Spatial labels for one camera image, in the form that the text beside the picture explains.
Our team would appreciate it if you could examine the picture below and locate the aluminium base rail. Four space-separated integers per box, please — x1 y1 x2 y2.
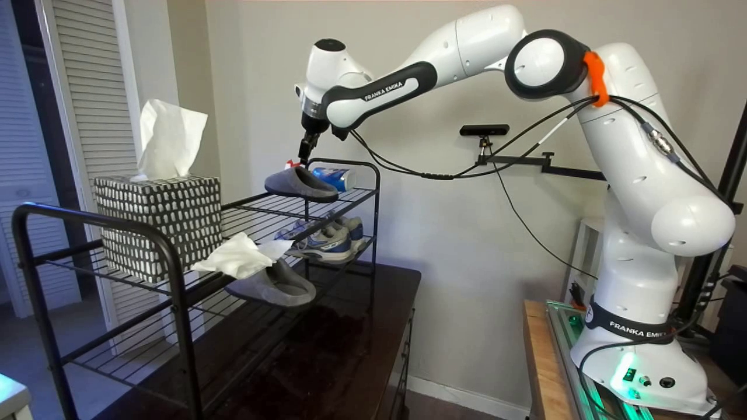
545 300 626 420

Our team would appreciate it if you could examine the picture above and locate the patterned tissue box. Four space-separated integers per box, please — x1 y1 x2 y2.
91 172 226 284

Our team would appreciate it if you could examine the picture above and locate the white tissue in box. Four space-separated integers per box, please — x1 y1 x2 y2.
128 99 211 184

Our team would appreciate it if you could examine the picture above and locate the black metal shoe rack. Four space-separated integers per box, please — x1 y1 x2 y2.
9 157 382 420

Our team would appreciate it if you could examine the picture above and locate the white louvered closet door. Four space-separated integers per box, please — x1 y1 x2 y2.
33 0 147 332

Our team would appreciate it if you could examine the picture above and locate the white box by wall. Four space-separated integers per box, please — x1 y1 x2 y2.
562 218 611 308

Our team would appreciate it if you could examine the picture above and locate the orange cable clip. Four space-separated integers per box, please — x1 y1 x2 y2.
582 49 613 111

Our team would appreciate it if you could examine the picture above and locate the black stereo camera bar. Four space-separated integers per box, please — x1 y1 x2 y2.
458 122 514 142

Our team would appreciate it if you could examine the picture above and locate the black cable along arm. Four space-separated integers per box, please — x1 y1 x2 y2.
604 91 743 214

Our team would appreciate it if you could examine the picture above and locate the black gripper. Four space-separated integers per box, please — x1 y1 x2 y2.
296 112 330 169

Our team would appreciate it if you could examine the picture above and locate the black computer case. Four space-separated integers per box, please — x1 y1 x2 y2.
708 263 747 385

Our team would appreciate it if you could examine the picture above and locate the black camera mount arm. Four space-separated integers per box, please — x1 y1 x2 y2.
473 139 609 184

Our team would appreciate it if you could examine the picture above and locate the grey slipper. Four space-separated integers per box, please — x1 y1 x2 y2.
226 260 319 310
262 167 344 206

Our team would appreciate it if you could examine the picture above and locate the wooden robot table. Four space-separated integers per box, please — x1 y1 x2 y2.
520 300 747 420

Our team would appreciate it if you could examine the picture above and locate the crumpled white tissue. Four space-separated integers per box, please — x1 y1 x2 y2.
189 232 296 283

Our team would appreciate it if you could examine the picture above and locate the thin black hanging cable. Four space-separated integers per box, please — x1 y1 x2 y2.
491 163 599 283

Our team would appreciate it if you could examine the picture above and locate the grey blue sneaker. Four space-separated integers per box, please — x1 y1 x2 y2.
277 214 365 244
299 223 366 266

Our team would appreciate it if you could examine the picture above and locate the black cable bundle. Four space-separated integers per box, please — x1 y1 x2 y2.
346 91 616 184

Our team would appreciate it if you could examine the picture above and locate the white object corner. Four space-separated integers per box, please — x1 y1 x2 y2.
0 372 36 420

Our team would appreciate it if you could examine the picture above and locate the black stand pole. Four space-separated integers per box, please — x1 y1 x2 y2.
674 101 747 335

